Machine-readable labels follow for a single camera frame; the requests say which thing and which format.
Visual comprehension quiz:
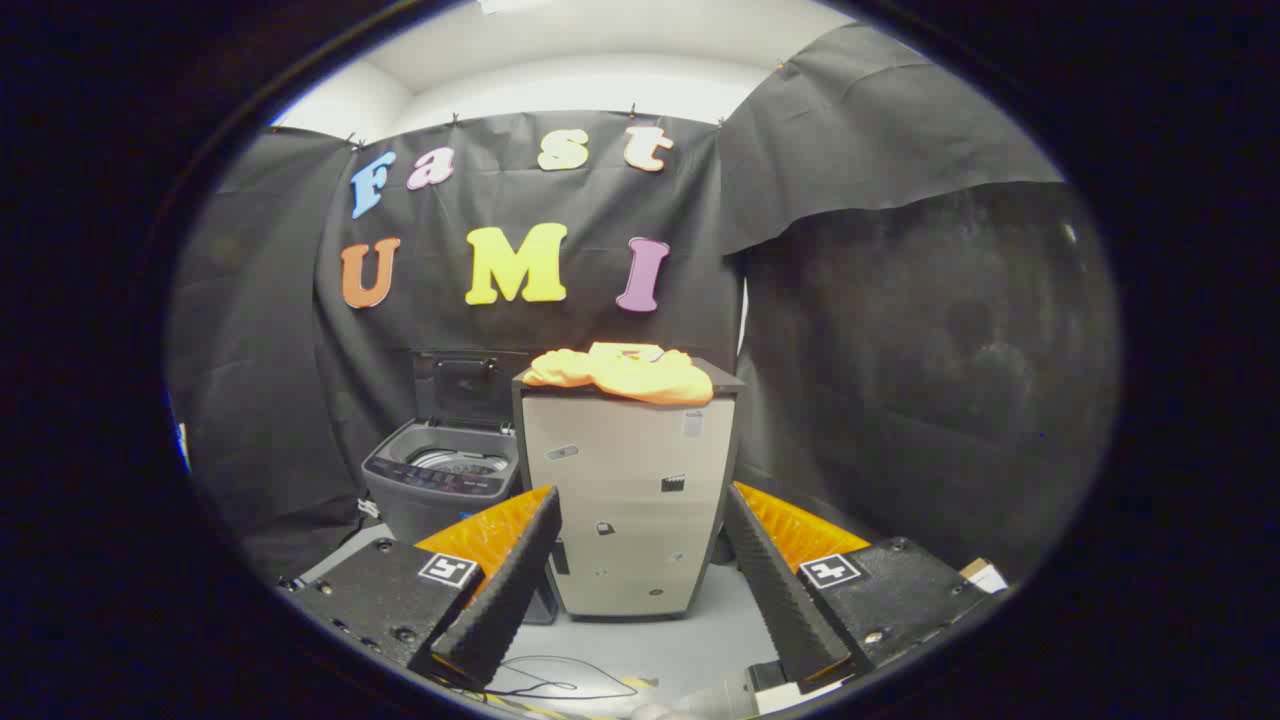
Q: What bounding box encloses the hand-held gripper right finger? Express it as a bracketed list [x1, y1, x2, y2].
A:
[722, 482, 1011, 696]

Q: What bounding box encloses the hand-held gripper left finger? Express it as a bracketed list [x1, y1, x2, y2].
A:
[283, 486, 563, 691]

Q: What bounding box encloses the grey washing machine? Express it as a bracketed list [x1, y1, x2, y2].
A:
[362, 418, 559, 626]

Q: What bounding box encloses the orange polo shirt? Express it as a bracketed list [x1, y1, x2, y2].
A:
[522, 342, 715, 406]

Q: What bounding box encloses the beige cabinet with dark top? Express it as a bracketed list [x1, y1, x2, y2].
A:
[512, 357, 746, 621]

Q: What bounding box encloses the small cardboard piece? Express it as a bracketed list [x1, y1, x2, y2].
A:
[958, 558, 1009, 595]

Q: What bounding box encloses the black backdrop cloth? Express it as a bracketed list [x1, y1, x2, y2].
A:
[168, 22, 1121, 581]

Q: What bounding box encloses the thin black cable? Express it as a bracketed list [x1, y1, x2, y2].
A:
[490, 655, 641, 701]

